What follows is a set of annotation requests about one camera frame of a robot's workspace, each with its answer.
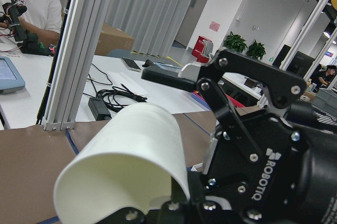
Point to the person in white shirt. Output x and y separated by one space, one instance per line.
43 17

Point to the aluminium frame post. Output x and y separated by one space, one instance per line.
75 53

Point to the smartphone on table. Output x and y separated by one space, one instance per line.
131 64

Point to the teach pendant tablet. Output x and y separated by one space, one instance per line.
11 80

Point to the white plastic cup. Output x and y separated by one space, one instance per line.
129 163

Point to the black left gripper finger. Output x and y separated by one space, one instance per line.
177 194

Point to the cardboard box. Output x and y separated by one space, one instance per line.
112 38

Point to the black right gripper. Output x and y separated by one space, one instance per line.
269 169

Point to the black power adapter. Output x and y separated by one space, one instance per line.
98 109

